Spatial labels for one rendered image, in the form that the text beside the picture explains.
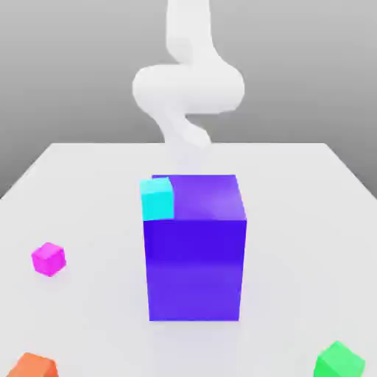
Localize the small cyan cube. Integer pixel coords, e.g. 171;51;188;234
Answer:
138;176;175;222

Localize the small magenta cube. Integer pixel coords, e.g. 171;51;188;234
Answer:
31;242;67;278

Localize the small green cube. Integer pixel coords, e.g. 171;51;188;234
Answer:
312;340;367;377

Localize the small orange cube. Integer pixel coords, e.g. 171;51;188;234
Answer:
6;352;60;377

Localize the large purple box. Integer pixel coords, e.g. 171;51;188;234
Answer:
143;174;247;323

